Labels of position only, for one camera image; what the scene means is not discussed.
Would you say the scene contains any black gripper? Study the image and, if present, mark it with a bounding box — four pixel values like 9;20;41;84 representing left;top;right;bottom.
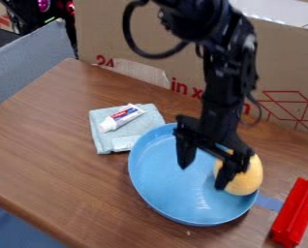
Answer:
173;110;254;190

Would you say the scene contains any yellow ball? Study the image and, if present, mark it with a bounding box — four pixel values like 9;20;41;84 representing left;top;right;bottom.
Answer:
217;154;262;196

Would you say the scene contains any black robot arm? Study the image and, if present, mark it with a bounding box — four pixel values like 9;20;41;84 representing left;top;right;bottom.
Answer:
153;0;257;190

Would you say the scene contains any blue plate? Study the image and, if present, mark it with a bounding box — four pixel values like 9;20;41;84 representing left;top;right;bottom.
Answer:
128;124;258;227

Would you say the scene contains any blue tape strip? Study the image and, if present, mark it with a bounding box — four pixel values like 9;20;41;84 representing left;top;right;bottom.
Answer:
254;194;284;212

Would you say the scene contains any light blue folded cloth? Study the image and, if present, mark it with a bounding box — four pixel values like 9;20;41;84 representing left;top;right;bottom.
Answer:
89;104;165;154

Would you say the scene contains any white toothpaste tube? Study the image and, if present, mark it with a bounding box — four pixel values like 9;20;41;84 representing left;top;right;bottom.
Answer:
98;104;145;134

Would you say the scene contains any red plastic block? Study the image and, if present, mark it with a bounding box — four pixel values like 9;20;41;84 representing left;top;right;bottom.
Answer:
270;177;308;248

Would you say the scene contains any brown cardboard box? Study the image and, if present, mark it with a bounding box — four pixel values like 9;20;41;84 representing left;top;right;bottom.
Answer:
73;0;308;133

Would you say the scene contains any black machine with lights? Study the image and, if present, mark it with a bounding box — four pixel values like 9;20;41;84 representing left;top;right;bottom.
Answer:
0;0;77;53

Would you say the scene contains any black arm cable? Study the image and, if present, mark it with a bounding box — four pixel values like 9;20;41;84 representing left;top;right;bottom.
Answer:
121;0;192;60

